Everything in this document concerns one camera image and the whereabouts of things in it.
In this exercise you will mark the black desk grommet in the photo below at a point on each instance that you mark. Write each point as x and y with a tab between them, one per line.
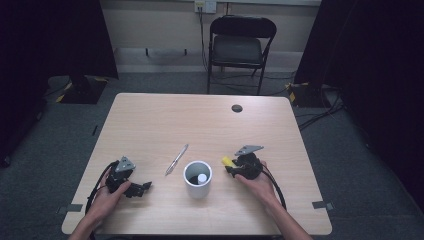
237	108

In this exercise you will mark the black stand base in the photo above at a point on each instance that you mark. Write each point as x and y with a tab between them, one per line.
83	91
306	95

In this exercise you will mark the black folding chair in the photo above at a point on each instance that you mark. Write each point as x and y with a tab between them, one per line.
237	50

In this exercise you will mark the white wall outlet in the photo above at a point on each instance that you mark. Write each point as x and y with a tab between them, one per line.
205	6

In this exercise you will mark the green and white glue stick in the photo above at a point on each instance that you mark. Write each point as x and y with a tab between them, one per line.
202	179

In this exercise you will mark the grey tape strip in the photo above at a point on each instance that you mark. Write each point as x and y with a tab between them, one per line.
322	205
71	208

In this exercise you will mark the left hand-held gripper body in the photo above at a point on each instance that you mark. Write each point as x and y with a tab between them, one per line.
120	176

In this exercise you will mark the silver pen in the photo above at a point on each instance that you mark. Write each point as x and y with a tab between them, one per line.
177	159

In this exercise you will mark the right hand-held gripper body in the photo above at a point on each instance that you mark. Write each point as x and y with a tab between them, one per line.
250	166

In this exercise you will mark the white cup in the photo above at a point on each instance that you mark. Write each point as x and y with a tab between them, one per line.
197	191

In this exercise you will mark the person's right hand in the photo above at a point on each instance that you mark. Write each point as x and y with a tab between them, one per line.
261	188

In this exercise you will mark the dark curtain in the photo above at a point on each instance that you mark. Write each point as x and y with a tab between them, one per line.
373	66
50	40

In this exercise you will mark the person's left hand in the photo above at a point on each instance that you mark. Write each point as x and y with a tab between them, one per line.
105	203

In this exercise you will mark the yellow highlighter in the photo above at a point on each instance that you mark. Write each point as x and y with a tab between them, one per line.
228	161

